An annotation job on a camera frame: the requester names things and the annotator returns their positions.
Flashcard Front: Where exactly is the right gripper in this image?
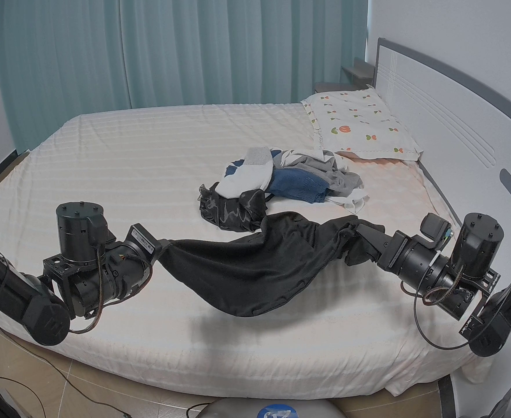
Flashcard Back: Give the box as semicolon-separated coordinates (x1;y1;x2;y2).
376;231;457;302

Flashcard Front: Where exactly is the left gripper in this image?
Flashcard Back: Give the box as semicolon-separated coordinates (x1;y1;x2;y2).
98;223;163;300

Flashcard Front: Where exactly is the black T-shirt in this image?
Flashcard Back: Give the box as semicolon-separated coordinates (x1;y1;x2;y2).
156;211;376;318

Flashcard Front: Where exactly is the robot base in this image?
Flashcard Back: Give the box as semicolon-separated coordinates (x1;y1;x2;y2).
198;397;340;418

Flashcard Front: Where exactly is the bed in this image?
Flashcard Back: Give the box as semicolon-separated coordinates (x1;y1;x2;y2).
0;37;511;398

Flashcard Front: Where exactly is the pile of clothes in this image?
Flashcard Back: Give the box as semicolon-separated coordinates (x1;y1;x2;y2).
216;146;369;215

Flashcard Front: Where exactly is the black satin garment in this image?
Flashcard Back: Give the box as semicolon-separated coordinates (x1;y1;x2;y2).
199;182;276;234

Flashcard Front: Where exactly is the white printed pillow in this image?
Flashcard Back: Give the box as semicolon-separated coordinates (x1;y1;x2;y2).
301;86;424;163

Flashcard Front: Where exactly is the grey bedside table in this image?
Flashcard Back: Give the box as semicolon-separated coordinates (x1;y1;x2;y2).
314;58;376;94

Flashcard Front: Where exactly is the blue-green curtain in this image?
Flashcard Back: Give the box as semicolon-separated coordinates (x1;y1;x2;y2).
118;0;369;109
0;0;132;154

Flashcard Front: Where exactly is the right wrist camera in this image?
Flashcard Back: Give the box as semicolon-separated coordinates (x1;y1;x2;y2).
420;213;453;250

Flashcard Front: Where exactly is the black cable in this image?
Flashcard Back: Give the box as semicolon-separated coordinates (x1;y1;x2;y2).
413;292;479;351
69;260;153;334

